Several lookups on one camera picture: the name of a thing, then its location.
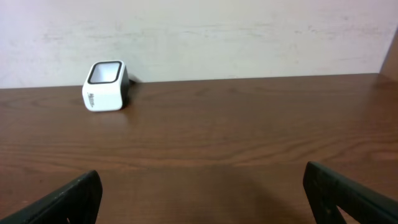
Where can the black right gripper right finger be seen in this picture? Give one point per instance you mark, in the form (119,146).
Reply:
(328,192)

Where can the white barcode scanner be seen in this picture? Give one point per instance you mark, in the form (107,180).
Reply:
(106,87)

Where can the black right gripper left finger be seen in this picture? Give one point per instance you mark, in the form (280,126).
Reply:
(76,202)

